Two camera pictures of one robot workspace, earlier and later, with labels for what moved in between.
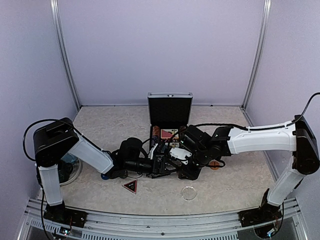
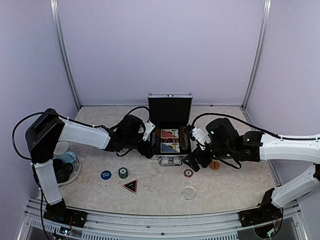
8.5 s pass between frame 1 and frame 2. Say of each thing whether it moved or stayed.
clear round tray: stayed
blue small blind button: stayed
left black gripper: moved
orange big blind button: stayed
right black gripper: moved
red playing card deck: stayed
